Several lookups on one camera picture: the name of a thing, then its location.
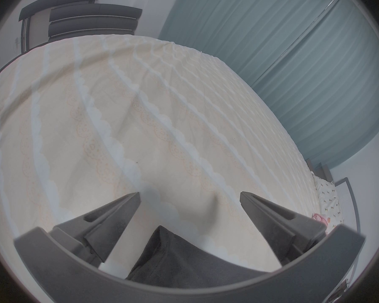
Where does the black dressing table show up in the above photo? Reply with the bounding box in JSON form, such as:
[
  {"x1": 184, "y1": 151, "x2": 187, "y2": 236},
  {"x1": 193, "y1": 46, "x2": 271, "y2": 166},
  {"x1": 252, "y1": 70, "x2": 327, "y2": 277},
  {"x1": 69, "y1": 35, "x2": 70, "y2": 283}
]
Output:
[{"x1": 18, "y1": 0, "x2": 103, "y2": 54}]

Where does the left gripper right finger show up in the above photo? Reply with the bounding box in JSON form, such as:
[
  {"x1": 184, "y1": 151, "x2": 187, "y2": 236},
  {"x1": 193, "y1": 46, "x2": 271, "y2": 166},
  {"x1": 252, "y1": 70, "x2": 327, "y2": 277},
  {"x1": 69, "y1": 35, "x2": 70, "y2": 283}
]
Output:
[{"x1": 239, "y1": 191, "x2": 328, "y2": 266}]

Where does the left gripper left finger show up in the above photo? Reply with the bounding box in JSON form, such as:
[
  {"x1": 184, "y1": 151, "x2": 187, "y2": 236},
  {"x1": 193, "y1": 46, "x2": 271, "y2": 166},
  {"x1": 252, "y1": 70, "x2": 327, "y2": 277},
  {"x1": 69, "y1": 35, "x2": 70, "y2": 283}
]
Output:
[{"x1": 52, "y1": 192, "x2": 141, "y2": 266}]

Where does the grey white bedside table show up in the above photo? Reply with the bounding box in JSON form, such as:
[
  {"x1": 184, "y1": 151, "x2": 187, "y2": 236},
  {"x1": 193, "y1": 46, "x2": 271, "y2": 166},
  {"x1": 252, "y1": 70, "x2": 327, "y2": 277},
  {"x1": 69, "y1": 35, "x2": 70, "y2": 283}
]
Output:
[{"x1": 306, "y1": 158, "x2": 335, "y2": 181}]

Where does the blue-green curtain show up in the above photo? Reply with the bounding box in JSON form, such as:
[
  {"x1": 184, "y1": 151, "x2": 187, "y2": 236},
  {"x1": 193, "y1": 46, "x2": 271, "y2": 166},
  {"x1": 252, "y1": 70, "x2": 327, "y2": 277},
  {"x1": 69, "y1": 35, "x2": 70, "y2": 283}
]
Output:
[
  {"x1": 158, "y1": 0, "x2": 344, "y2": 83},
  {"x1": 251, "y1": 0, "x2": 379, "y2": 170}
]

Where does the black T-shirt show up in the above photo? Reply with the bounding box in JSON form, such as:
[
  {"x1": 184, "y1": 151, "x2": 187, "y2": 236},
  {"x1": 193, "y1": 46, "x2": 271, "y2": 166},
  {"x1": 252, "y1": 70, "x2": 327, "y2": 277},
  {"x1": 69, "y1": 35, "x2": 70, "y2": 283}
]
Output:
[{"x1": 125, "y1": 225, "x2": 272, "y2": 288}]

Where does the white printed pillow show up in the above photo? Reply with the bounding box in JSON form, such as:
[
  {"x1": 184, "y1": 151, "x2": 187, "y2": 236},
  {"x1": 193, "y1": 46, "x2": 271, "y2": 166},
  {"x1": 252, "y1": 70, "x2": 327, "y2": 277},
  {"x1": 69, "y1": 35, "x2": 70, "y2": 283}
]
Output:
[{"x1": 313, "y1": 175, "x2": 343, "y2": 230}]

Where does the bed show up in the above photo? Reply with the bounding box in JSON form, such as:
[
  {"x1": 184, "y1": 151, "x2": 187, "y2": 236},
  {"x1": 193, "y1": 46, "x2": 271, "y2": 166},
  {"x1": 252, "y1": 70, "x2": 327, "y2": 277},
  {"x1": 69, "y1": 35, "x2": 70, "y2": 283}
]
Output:
[{"x1": 0, "y1": 34, "x2": 360, "y2": 280}]

